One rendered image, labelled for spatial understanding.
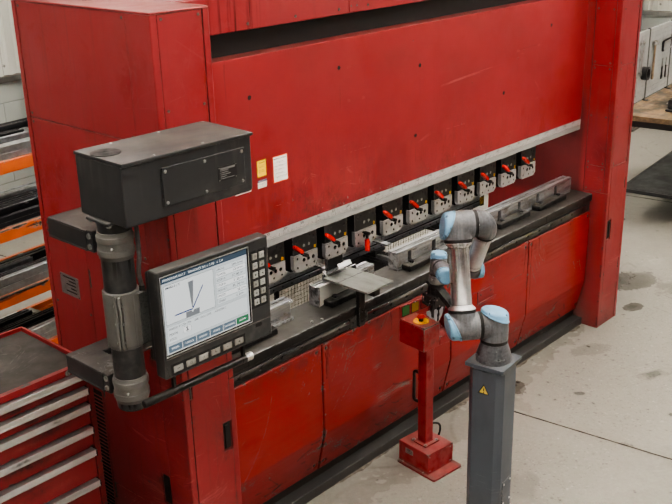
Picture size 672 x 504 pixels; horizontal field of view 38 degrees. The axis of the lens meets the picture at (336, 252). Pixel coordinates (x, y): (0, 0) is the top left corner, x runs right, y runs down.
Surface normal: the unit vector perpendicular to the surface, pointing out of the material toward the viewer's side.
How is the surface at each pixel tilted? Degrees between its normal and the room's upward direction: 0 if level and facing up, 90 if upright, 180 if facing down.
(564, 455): 0
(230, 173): 90
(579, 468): 0
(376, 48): 90
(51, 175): 90
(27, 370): 0
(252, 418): 90
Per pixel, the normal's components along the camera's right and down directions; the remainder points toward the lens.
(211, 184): 0.73, 0.23
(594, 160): -0.68, 0.28
